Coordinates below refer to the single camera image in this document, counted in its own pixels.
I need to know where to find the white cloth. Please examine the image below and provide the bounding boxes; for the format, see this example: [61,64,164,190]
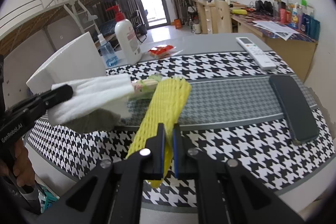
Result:
[47,73,134,126]

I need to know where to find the yellow foam net sleeve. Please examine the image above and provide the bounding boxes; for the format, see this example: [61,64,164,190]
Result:
[127,77,191,176]

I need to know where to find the white styrofoam box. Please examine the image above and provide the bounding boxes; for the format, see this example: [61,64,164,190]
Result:
[26,32,106,94]

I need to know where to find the grey sock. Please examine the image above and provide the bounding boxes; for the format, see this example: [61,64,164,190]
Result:
[63,109,121,134]

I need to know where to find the left hand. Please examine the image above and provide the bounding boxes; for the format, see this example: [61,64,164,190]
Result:
[12,139,35,187]

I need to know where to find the green floral packet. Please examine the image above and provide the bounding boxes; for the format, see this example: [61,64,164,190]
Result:
[129,73,163,101]

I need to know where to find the blue spray bottle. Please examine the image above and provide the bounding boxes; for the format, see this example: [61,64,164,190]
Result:
[98,34,118,67]

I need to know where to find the metal bunk bed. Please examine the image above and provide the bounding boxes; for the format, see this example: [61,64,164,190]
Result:
[1,0,103,57]

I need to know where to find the white bunk ladder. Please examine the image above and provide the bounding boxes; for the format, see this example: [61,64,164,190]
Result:
[63,0,101,35]

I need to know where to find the red snack packet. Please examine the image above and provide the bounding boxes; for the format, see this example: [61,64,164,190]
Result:
[148,44,175,58]

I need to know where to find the white pump lotion bottle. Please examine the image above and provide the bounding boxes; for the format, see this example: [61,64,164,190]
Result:
[106,5,142,65]

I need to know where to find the black folding chair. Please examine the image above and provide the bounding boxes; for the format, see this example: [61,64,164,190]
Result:
[130,10,147,44]

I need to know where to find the white remote control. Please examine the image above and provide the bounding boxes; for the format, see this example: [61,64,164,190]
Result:
[236,37,277,71]

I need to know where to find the orange bag on floor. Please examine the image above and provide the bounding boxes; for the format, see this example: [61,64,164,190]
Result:
[174,19,182,30]

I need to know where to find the wooden smiley chair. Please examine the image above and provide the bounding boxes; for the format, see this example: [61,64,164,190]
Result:
[215,0,232,33]

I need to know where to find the black smartphone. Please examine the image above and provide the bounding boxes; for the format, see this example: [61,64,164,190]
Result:
[269,75,319,145]

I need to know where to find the yellow banana toy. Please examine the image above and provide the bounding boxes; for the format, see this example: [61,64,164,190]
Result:
[231,9,248,15]

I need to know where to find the printed paper sheets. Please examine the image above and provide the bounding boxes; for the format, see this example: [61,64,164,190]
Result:
[252,20,299,41]

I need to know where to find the long wooden desk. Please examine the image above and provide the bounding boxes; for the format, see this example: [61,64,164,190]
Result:
[194,0,318,81]

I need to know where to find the black headphones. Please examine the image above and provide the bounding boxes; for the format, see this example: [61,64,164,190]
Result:
[255,0,273,16]

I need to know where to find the blue box on desk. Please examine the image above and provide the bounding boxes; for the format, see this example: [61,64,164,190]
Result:
[300,14,321,40]

